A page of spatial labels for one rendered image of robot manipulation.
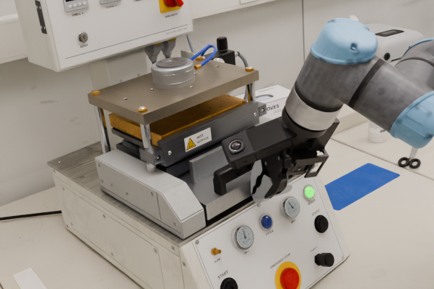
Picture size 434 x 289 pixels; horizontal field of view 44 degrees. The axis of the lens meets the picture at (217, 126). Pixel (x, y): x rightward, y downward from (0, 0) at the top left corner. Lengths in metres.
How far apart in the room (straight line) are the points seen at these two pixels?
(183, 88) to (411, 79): 0.42
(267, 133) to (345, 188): 0.56
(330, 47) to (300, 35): 1.17
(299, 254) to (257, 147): 0.28
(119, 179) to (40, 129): 0.54
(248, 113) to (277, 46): 0.81
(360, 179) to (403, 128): 0.68
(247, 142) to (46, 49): 0.44
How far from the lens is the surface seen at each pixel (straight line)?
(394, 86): 0.71
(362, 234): 1.18
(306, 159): 0.83
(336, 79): 0.71
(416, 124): 0.70
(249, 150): 0.80
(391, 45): 1.78
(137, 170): 0.94
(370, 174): 1.40
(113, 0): 1.06
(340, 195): 1.30
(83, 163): 1.17
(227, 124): 0.98
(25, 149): 1.47
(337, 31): 0.70
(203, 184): 0.93
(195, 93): 0.94
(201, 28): 1.62
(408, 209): 1.27
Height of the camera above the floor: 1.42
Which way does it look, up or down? 23 degrees down
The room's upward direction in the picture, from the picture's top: 6 degrees counter-clockwise
